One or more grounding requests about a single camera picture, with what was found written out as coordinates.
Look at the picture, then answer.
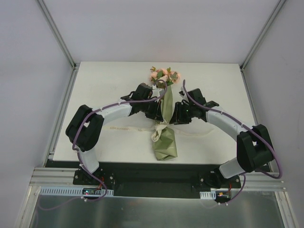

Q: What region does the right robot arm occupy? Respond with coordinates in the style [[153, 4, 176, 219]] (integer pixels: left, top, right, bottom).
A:
[[170, 88, 275, 189]]

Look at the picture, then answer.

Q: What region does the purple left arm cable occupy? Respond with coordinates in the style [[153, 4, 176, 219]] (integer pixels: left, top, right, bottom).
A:
[[38, 79, 168, 203]]

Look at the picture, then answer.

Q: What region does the left white cable duct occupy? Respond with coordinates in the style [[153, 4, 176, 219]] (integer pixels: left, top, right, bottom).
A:
[[40, 187, 114, 197]]

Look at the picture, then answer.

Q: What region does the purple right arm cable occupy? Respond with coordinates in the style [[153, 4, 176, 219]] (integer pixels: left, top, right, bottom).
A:
[[181, 79, 283, 206]]

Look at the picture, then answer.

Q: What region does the cream ribbon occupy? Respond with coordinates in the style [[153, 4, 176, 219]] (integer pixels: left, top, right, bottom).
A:
[[104, 123, 215, 142]]

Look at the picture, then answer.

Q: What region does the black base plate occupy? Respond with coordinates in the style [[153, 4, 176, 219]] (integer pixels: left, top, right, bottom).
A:
[[73, 162, 241, 199]]

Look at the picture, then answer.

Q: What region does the right white cable duct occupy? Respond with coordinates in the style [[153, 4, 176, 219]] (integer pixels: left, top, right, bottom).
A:
[[199, 190, 231, 200]]

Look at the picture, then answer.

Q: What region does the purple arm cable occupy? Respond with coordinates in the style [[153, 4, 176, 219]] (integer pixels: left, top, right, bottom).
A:
[[38, 79, 168, 203], [181, 79, 283, 206]]

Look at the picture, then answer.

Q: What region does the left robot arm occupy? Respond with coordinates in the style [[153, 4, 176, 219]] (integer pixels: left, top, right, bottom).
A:
[[66, 83, 167, 185]]

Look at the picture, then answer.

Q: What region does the pink rose flower branch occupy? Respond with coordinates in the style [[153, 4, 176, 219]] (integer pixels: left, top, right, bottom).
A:
[[150, 66, 181, 86]]

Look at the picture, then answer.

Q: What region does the white cable duct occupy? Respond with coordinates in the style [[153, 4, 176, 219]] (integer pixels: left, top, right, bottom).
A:
[[199, 190, 231, 200], [40, 187, 114, 197]]

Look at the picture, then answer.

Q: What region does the left aluminium frame post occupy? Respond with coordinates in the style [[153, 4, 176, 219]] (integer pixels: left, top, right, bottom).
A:
[[35, 0, 77, 70]]

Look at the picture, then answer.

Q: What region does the green and orange wrapping paper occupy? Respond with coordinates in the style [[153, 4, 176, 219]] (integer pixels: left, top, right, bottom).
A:
[[152, 86, 178, 161]]

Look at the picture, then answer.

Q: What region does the aluminium frame post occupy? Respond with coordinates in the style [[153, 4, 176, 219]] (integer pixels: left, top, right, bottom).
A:
[[240, 0, 288, 72], [35, 0, 77, 70]]

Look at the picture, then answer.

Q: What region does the right aluminium frame post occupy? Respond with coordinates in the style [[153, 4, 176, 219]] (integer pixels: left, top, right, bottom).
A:
[[240, 0, 288, 72]]

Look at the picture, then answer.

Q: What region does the aluminium front rail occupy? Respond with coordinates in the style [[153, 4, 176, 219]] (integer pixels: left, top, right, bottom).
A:
[[29, 167, 287, 191]]

